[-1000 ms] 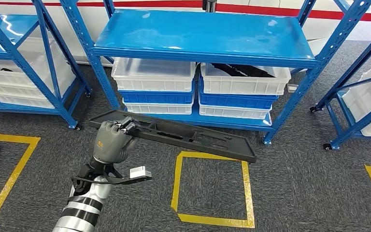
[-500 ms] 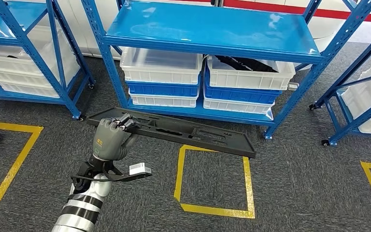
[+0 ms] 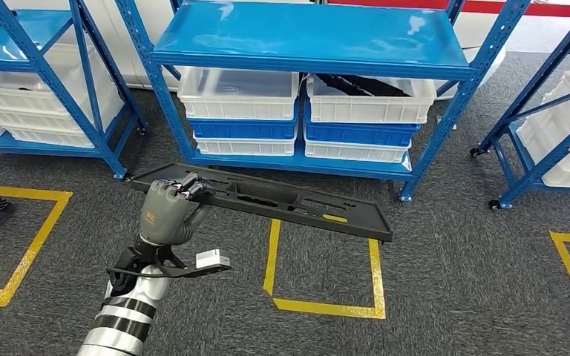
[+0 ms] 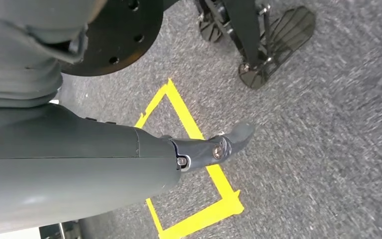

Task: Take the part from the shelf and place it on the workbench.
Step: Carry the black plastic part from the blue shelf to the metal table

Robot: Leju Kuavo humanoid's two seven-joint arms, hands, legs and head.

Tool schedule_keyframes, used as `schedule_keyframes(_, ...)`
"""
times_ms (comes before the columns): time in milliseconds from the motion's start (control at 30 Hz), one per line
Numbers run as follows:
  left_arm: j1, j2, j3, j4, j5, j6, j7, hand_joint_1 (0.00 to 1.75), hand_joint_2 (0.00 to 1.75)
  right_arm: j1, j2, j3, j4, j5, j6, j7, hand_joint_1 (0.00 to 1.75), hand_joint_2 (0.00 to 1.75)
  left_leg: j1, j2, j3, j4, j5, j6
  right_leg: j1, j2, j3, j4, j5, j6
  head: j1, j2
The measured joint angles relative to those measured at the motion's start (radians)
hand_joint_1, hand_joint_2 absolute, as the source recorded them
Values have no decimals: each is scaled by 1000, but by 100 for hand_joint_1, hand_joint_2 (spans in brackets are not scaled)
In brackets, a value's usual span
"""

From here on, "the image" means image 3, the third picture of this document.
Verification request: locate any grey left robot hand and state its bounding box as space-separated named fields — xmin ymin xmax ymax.
xmin=139 ymin=171 xmax=216 ymax=247

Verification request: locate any black plastic plate part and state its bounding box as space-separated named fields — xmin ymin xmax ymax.
xmin=128 ymin=162 xmax=394 ymax=243

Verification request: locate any blue metal shelf rack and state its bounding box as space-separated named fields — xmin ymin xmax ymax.
xmin=469 ymin=0 xmax=570 ymax=211
xmin=0 ymin=0 xmax=148 ymax=180
xmin=113 ymin=0 xmax=532 ymax=202

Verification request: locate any blue plastic crate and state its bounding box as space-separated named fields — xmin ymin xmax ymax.
xmin=186 ymin=100 xmax=300 ymax=141
xmin=304 ymin=103 xmax=421 ymax=148

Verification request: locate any white car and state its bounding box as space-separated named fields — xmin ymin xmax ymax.
xmin=0 ymin=0 xmax=570 ymax=102

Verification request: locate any red barrier belt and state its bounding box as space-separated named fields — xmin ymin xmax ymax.
xmin=329 ymin=0 xmax=570 ymax=19

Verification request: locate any black camera bracket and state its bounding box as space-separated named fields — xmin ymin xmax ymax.
xmin=105 ymin=248 xmax=232 ymax=280

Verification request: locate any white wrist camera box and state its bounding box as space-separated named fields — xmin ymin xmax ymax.
xmin=195 ymin=248 xmax=223 ymax=268

